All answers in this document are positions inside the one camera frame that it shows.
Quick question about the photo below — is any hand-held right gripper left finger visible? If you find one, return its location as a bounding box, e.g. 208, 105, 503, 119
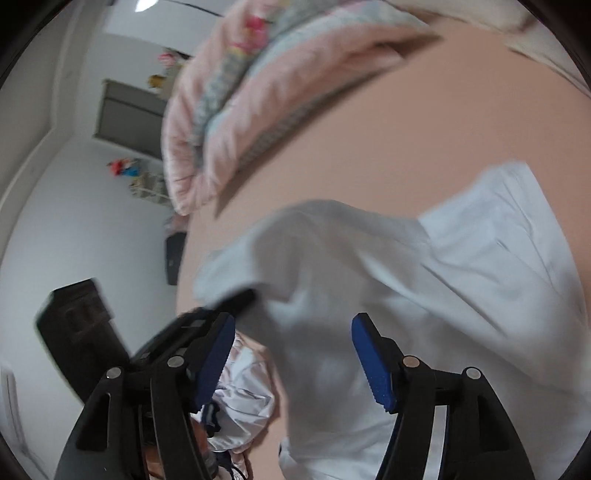
54, 312, 237, 480

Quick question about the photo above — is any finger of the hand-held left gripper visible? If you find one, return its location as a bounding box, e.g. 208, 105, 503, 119
196, 288, 258, 320
131, 308, 222, 376

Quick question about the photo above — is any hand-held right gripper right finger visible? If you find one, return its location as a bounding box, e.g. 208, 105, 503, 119
351, 312, 537, 480

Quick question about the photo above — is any white garment with navy collar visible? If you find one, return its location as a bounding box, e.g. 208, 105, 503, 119
191, 332, 279, 457

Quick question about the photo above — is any light blue navy-trimmed shirt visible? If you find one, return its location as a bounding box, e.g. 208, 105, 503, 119
193, 161, 591, 480

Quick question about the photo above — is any black bag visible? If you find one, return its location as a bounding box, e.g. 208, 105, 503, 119
164, 231, 188, 287

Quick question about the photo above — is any white shelf rack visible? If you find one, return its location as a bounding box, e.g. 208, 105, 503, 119
130, 173, 172, 205

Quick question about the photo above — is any colourful toys bundle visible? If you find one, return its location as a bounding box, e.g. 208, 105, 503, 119
107, 158, 143, 179

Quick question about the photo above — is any grey room door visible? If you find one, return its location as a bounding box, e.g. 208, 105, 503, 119
93, 79, 178, 163

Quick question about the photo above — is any folded pink checked quilt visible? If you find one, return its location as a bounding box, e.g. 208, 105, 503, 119
161, 0, 445, 216

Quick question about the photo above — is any bed with pink sheet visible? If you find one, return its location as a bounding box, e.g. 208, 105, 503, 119
175, 23, 591, 480

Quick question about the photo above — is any pale pink textured pillow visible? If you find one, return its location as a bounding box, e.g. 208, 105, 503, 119
392, 0, 591, 100

